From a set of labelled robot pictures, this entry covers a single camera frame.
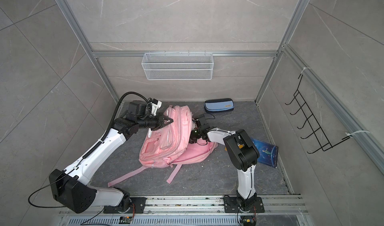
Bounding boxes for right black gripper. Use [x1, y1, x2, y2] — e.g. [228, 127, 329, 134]
[177, 127, 203, 144]

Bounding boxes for pink school backpack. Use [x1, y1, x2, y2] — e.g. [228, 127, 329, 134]
[108, 106, 218, 187]

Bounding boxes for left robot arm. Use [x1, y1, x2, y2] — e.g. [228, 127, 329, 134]
[49, 99, 173, 214]

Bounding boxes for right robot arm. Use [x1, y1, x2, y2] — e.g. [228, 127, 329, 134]
[190, 115, 260, 212]

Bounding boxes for blue pencil case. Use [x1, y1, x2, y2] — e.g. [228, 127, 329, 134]
[204, 98, 235, 113]

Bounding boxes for blue Little Prince book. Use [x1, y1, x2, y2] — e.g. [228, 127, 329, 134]
[251, 138, 279, 168]

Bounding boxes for black corrugated cable conduit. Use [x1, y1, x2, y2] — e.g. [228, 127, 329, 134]
[101, 91, 151, 141]

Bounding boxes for white wire mesh basket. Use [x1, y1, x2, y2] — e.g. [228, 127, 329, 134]
[142, 52, 214, 80]

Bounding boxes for aluminium mounting rail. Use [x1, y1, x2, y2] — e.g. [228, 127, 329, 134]
[58, 194, 310, 217]

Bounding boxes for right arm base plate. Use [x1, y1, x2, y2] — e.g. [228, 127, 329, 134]
[223, 196, 265, 214]

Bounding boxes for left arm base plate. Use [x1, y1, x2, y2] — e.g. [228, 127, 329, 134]
[103, 197, 147, 214]

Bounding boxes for black wall hook rack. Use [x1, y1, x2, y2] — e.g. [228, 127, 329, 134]
[285, 74, 352, 155]

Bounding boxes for white cable tie lower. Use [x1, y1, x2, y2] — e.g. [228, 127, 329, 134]
[346, 130, 371, 137]

